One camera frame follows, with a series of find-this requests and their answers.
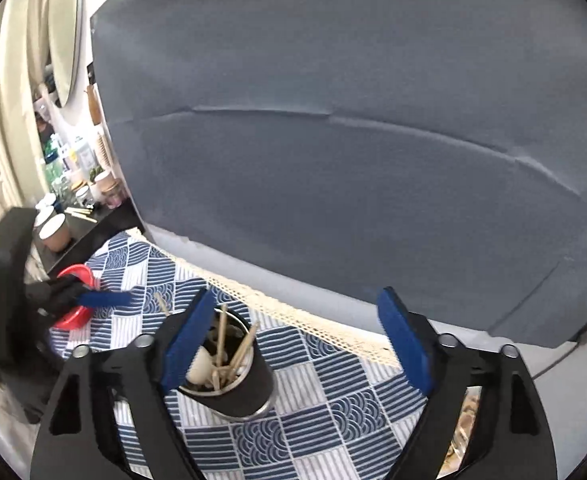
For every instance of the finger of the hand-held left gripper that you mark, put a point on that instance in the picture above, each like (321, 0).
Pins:
(103, 299)
(71, 286)

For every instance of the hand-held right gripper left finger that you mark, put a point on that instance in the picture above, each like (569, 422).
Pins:
(188, 345)

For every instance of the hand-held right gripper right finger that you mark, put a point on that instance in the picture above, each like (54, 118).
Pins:
(406, 345)

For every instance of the plain white long spoon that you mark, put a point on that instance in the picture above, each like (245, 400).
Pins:
(201, 362)

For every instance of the black cylindrical utensil holder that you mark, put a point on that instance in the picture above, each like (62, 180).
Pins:
(251, 390)

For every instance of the red plastic bowl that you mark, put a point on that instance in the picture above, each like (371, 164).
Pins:
(78, 317)

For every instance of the beige mug on shelf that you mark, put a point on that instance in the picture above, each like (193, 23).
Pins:
(56, 235)

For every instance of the black side table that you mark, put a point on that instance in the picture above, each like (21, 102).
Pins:
(108, 220)

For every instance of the blue white patterned tablecloth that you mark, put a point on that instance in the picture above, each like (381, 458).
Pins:
(333, 410)

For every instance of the clear plastic cookie container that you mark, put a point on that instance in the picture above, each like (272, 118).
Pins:
(466, 425)

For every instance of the white teal bottle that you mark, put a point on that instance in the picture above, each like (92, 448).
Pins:
(83, 157)

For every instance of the green packet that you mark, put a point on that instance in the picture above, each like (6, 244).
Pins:
(52, 157)

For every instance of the grey cloth backdrop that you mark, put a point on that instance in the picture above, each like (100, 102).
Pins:
(348, 135)

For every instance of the oval wall mirror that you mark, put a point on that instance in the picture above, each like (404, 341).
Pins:
(66, 35)

